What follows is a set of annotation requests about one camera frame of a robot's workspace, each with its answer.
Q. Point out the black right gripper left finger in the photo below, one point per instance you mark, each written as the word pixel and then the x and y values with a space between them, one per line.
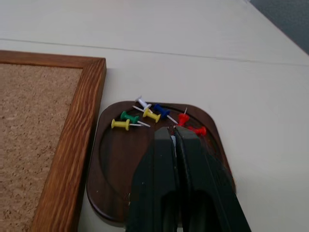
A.
pixel 154 174

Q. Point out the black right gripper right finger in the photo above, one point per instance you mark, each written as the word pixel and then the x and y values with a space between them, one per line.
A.
pixel 205 178

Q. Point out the dark wooden tray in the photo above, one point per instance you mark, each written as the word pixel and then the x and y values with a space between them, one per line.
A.
pixel 113 159

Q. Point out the red pushpin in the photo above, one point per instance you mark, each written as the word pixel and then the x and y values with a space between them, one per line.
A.
pixel 198 130
pixel 183 119

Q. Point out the yellow pushpin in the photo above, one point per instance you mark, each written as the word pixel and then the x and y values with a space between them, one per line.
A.
pixel 152 115
pixel 120 124

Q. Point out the green pushpin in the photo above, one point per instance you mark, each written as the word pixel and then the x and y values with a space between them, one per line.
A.
pixel 129 117

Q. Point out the blue pushpin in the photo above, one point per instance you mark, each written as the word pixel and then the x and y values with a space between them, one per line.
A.
pixel 161 111

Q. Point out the white pushpin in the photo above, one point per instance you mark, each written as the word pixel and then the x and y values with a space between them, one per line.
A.
pixel 143 102

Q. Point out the wood-framed cork board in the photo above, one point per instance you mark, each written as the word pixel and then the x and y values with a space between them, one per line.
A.
pixel 38 135

